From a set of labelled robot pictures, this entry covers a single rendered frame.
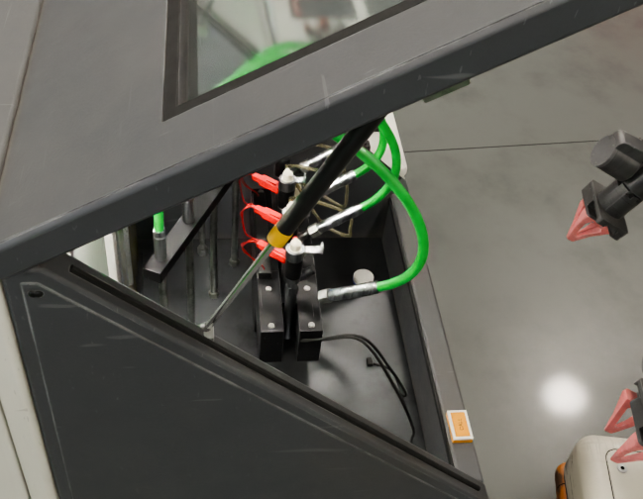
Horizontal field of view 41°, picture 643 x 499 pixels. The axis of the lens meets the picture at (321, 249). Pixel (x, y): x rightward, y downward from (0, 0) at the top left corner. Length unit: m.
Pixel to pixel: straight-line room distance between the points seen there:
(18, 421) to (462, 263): 2.10
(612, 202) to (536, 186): 1.78
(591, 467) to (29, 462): 1.47
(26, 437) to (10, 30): 0.45
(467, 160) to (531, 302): 0.72
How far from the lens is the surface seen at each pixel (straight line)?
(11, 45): 1.01
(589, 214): 1.54
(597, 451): 2.23
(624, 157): 1.47
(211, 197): 1.39
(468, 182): 3.23
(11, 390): 0.96
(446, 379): 1.38
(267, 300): 1.39
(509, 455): 2.49
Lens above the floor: 2.03
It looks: 45 degrees down
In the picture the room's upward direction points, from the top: 7 degrees clockwise
